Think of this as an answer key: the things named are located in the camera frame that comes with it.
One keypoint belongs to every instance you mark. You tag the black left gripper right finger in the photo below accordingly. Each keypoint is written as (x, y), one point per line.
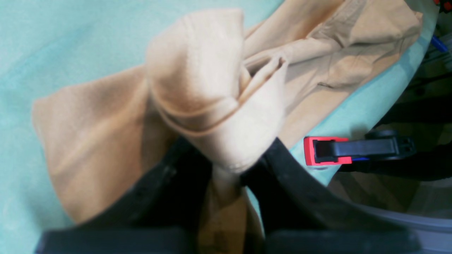
(300, 216)

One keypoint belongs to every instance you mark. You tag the green table cloth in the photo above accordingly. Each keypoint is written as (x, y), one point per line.
(47, 45)

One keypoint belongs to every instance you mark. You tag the blue handled red clamp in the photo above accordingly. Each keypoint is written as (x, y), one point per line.
(375, 146)

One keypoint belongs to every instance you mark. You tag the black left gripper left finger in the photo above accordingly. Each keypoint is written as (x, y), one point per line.
(159, 214)

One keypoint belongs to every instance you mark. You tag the tan T-shirt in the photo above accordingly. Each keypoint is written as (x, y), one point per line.
(229, 92)

